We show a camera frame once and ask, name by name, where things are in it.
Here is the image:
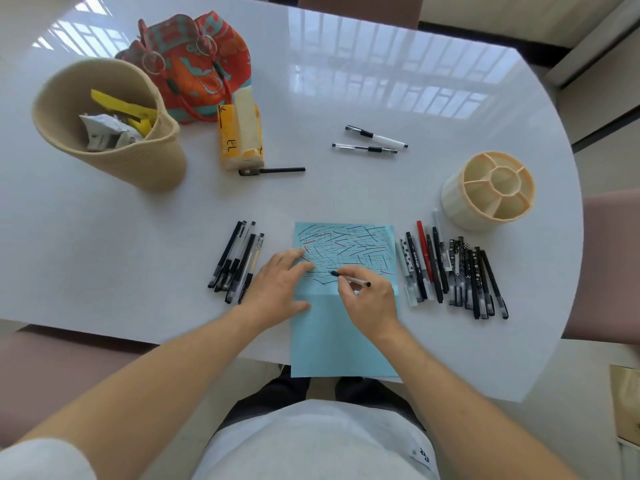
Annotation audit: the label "person's right hand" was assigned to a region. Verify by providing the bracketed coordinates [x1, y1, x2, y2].
[336, 266, 402, 344]

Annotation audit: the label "person's left hand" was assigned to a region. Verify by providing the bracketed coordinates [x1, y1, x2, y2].
[240, 249, 317, 331]

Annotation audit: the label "clear pen with black tip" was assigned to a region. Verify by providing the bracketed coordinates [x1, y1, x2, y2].
[329, 271, 372, 288]

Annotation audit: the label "light blue scribbled paper sheet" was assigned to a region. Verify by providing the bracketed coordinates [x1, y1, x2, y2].
[290, 222, 401, 379]

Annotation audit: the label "person's right forearm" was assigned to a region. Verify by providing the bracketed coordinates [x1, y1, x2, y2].
[377, 331, 581, 480]

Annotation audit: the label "person's left forearm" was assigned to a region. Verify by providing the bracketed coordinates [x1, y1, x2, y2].
[15, 310, 261, 460]

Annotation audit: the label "row of black gel pens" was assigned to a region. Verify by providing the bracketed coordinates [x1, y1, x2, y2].
[207, 220, 266, 305]

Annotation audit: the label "slim black pen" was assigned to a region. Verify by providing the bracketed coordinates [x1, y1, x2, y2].
[238, 166, 307, 177]

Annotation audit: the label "red pen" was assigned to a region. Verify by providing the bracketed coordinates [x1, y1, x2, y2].
[416, 220, 434, 284]

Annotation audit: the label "person's dark trousers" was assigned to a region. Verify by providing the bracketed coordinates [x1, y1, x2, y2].
[219, 367, 427, 436]

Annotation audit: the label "row of patterned black pens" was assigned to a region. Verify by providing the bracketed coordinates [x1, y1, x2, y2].
[396, 209, 510, 321]

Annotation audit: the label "clear pen with black cap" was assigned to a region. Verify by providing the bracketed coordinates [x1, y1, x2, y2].
[331, 142, 399, 155]
[344, 125, 409, 149]

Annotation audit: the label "yellow tissue packet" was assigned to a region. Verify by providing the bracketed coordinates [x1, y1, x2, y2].
[217, 87, 265, 171]

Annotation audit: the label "person's white shirt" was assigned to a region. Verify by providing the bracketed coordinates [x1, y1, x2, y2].
[0, 399, 442, 480]

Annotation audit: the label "cream divided pen holder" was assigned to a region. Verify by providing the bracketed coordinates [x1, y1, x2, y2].
[441, 151, 536, 233]

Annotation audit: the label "beige woven basket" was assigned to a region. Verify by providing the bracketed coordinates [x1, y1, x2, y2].
[31, 57, 189, 192]

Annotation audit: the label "orange teal patterned bag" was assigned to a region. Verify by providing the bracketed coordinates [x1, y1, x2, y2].
[114, 10, 253, 125]

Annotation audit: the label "yellow paper scrap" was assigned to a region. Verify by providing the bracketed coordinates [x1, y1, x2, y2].
[90, 89, 159, 138]

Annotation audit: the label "crumpled white wrapper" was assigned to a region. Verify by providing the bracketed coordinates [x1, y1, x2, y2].
[78, 113, 144, 153]

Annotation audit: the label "pink upholstered chair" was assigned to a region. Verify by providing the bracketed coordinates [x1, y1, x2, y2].
[298, 0, 425, 30]
[562, 188, 640, 346]

